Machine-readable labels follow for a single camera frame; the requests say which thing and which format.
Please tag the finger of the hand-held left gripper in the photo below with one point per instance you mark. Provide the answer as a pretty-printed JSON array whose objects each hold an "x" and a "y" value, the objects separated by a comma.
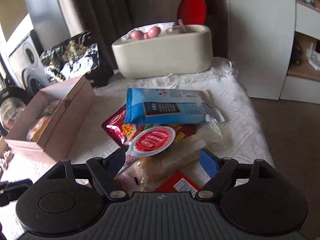
[{"x": 15, "y": 192}]

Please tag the black gold printed snack bag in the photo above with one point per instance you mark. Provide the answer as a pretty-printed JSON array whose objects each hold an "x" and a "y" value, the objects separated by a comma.
[{"x": 75, "y": 55}]

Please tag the silver washing machine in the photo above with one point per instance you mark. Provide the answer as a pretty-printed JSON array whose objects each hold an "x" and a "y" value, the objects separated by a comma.
[
  {"x": 27, "y": 52},
  {"x": 35, "y": 80}
]

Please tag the cream oval container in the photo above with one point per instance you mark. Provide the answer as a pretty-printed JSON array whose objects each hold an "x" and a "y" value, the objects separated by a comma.
[{"x": 162, "y": 55}]

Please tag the round black washer door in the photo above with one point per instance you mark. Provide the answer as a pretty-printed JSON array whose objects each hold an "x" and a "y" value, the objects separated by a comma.
[{"x": 12, "y": 110}]

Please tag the blue snack packet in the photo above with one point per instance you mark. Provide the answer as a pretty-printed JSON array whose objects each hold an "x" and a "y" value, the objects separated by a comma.
[{"x": 162, "y": 105}]

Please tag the clear brown cookie packet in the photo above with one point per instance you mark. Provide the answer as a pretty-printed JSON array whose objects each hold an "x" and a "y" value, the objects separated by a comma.
[{"x": 190, "y": 155}]

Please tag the white textured tablecloth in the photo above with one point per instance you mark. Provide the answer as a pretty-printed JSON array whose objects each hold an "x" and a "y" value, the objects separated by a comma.
[{"x": 237, "y": 120}]

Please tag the pink egg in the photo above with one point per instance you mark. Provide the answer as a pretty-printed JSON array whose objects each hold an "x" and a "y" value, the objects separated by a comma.
[
  {"x": 156, "y": 32},
  {"x": 146, "y": 36},
  {"x": 137, "y": 35}
]

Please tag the red round cushion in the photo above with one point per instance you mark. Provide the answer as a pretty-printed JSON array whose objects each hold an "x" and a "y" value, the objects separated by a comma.
[{"x": 192, "y": 7}]

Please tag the small white device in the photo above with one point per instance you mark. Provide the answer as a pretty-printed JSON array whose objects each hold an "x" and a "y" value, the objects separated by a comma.
[{"x": 313, "y": 57}]

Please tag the grey-brown curtain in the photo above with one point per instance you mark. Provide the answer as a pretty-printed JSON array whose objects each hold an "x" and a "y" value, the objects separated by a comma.
[{"x": 105, "y": 5}]

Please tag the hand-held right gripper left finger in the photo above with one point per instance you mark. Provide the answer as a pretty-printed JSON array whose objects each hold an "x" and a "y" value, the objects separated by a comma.
[{"x": 117, "y": 158}]

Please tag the small red barcode snack packet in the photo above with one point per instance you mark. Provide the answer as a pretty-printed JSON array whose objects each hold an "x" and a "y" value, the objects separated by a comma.
[{"x": 172, "y": 180}]

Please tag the small pink white toy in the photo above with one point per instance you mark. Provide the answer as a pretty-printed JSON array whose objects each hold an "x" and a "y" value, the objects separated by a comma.
[{"x": 6, "y": 156}]

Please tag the white shelf cabinet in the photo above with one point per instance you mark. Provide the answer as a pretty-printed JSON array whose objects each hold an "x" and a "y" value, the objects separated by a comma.
[{"x": 262, "y": 42}]

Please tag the paddle-shaped red white packet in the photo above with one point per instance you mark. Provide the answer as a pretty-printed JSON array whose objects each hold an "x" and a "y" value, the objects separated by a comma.
[{"x": 150, "y": 141}]

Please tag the dark red snack pouch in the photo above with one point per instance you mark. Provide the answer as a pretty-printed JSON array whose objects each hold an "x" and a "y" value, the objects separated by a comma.
[{"x": 116, "y": 130}]

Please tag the pink cardboard box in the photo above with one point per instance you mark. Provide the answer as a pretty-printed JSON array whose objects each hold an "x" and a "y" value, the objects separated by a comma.
[{"x": 62, "y": 125}]

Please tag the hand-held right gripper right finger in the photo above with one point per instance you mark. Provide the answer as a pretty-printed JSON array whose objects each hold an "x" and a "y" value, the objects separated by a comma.
[{"x": 208, "y": 162}]

